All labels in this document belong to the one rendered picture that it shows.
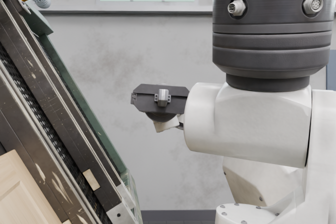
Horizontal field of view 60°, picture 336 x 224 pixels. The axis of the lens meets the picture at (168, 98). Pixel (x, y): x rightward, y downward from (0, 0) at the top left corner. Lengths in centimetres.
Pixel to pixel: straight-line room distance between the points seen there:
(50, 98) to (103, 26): 247
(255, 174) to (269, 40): 36
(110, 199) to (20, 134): 57
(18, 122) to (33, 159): 8
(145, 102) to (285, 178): 29
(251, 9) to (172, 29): 326
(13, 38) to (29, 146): 58
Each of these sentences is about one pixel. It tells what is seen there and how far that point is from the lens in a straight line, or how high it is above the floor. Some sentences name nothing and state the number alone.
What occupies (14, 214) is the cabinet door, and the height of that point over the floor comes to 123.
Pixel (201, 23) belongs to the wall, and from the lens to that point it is 350.
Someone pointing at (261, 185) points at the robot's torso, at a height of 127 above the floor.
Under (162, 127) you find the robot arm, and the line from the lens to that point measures 75.
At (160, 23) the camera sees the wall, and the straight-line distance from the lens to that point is 347.
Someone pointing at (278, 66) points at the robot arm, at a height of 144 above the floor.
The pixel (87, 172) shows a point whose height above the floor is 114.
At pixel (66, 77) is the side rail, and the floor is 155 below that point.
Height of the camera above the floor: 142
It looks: level
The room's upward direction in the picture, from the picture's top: straight up
